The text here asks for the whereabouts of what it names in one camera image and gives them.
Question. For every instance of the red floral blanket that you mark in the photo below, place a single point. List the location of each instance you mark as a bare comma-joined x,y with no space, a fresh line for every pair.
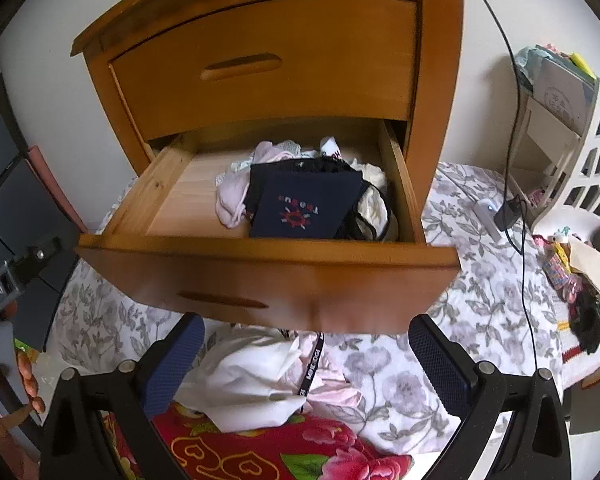
305,447

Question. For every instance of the person left hand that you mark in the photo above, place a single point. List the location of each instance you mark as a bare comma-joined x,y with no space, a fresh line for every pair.
16,458

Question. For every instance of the pink shirt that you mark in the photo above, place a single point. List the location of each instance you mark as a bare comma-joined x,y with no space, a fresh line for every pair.
325,384

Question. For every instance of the white garment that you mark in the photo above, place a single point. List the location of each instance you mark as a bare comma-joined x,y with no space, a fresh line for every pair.
254,378

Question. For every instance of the navy blue printed garment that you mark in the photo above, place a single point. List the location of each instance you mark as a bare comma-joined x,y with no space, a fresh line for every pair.
302,198

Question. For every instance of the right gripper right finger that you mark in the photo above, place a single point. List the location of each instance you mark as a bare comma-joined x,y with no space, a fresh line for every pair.
535,445

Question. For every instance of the black power adapter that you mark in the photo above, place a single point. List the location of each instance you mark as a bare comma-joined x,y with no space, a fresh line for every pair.
510,213

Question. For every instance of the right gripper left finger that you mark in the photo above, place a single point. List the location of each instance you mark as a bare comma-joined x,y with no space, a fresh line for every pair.
75,442

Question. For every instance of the white lattice shelf rack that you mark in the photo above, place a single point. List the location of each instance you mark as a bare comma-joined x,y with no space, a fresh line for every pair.
554,165

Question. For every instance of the dark blue cabinet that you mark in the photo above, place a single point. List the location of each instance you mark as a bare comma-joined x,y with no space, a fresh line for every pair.
29,216

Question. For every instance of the colourful clutter pile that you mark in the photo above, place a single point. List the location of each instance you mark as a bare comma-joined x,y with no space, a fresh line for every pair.
572,266

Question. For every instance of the wooden nightstand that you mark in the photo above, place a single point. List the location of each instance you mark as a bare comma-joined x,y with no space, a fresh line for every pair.
129,23

